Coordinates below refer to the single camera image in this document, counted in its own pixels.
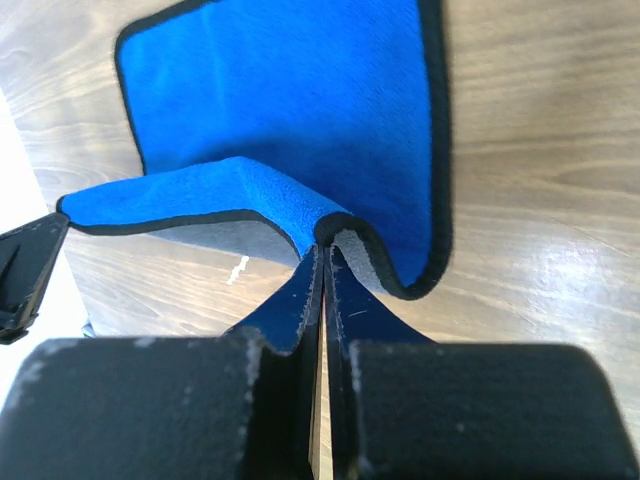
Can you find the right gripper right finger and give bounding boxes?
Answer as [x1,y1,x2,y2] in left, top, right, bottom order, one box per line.
[324,247,639,479]

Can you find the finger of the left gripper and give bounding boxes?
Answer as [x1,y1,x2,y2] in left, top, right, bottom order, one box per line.
[1,213,69,345]

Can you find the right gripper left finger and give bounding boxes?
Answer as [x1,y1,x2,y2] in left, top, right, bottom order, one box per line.
[1,248,323,479]

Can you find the blue and grey towel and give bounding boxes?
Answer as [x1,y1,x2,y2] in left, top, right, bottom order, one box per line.
[56,1,452,300]

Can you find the white scrap on table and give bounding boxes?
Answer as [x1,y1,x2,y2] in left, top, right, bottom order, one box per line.
[226,255,250,285]

